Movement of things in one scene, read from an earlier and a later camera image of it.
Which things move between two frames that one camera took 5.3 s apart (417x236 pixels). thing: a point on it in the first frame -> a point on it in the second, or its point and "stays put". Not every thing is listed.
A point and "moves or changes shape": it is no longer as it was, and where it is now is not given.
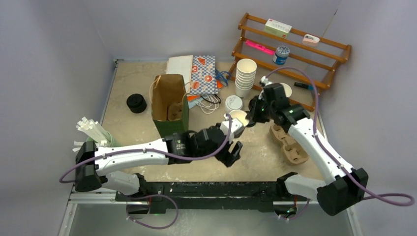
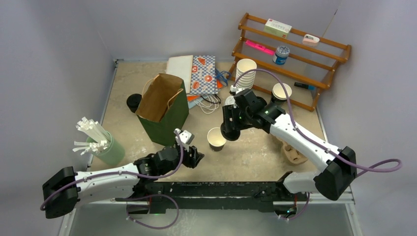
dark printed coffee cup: (283, 92) stays put
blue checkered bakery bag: (203, 80) stays put
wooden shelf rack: (272, 58) stays put
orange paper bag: (191, 98) stays put
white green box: (277, 28) stays put
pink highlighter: (259, 46) stays put
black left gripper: (234, 154) -> (192, 160)
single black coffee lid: (251, 116) moves or changes shape
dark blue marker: (303, 85) stays put
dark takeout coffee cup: (241, 115) moves or changes shape
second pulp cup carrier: (292, 151) stays put
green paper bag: (170, 103) moves or changes shape
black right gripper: (260, 100) -> (229, 112)
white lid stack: (233, 103) stays put
